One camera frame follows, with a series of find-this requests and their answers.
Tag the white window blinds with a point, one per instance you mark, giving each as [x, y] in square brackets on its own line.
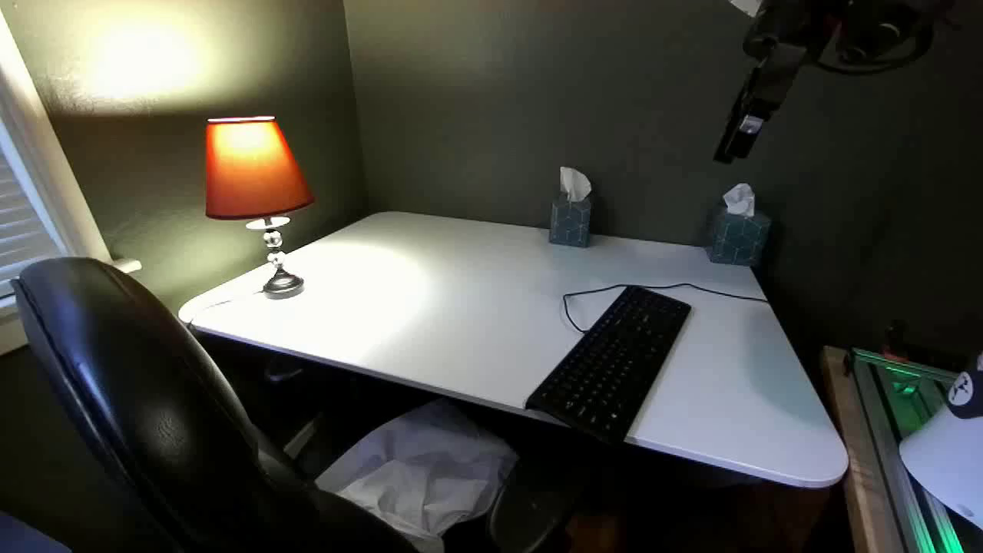
[25, 221]

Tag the left teal tissue box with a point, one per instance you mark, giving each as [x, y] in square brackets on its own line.
[572, 207]

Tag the teal tissue box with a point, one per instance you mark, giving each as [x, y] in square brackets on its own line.
[739, 231]
[572, 207]

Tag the black leather office chair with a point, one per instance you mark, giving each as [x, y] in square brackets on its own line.
[170, 429]

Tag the orange shade table lamp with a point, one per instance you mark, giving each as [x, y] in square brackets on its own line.
[252, 177]

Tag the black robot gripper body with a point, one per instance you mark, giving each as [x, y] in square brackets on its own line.
[848, 39]

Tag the wooden side frame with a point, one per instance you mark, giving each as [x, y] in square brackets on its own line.
[876, 404]

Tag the right teal tissue box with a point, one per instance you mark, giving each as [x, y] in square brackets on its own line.
[739, 231]

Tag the black computer keyboard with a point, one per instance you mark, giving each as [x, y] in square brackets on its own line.
[607, 376]

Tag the white plastic bag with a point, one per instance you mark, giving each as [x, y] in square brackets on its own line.
[423, 474]

